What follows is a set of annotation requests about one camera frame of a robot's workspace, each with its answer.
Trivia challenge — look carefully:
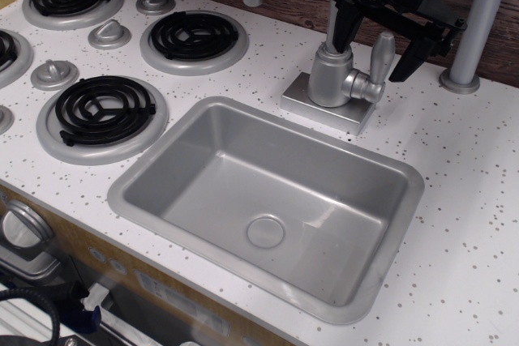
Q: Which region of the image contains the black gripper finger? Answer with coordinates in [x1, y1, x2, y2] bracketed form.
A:
[389, 38, 432, 82]
[333, 2, 364, 53]

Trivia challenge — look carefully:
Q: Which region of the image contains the silver faucet lever handle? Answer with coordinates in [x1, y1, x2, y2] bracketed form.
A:
[342, 31, 396, 104]

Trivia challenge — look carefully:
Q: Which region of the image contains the grey support pole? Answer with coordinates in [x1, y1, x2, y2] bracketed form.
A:
[439, 0, 501, 95]

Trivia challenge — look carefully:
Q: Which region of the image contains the silver toy faucet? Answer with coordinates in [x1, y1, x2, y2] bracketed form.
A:
[242, 0, 397, 136]

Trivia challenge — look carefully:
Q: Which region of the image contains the back right stove burner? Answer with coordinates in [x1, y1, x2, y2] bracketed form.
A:
[139, 11, 249, 76]

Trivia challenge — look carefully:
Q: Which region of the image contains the silver knob back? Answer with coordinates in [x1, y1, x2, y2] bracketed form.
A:
[135, 0, 176, 15]

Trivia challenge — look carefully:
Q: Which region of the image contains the grey toy sink basin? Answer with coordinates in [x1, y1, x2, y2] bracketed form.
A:
[108, 96, 425, 325]

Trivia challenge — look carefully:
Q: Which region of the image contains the silver knob middle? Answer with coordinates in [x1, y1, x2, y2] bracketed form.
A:
[88, 19, 131, 50]

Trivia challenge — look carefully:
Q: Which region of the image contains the front right stove burner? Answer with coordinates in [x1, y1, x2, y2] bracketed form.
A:
[36, 76, 169, 166]

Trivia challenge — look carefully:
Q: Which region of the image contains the back left stove burner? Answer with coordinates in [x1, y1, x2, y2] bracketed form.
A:
[22, 0, 124, 31]

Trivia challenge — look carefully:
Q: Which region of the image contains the silver knob front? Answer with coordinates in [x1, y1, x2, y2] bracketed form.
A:
[30, 60, 79, 91]

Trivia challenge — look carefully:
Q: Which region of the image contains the left edge stove burner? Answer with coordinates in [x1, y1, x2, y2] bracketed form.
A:
[1, 29, 33, 88]

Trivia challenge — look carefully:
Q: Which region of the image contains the silver knob left edge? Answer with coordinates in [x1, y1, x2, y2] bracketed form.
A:
[0, 105, 14, 135]

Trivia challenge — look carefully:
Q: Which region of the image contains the silver oven knob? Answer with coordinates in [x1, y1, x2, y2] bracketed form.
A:
[1, 199, 54, 260]

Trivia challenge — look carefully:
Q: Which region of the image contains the blue clamp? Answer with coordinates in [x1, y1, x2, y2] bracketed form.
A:
[77, 306, 102, 334]

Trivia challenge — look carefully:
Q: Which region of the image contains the black hose lower left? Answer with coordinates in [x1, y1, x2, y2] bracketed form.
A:
[0, 287, 62, 346]

